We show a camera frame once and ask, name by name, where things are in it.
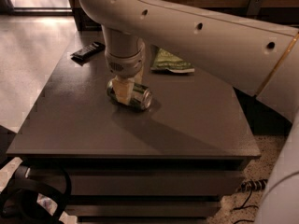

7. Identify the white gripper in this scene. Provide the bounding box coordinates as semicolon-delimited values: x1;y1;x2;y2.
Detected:
105;37;145;105

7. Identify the green soda can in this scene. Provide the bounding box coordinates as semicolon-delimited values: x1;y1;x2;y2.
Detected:
107;79;152;111

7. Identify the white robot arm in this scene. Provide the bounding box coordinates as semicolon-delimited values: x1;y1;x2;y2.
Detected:
79;0;299;224

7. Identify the green chip bag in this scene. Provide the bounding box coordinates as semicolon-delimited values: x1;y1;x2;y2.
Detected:
150;49;195;74

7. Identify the black snack bar wrapper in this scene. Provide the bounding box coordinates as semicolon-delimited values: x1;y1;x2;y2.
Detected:
71;41;106;61

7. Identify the grey drawer cabinet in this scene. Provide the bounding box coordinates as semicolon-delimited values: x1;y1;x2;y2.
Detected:
8;54;260;224

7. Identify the white power strip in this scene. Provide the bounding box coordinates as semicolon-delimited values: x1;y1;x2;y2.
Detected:
237;179;267;192

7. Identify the right metal bracket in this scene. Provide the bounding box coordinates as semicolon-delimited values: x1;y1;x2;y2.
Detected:
246;0;263;17

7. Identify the black power cable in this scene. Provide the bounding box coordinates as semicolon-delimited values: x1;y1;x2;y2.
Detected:
232;187;264;224

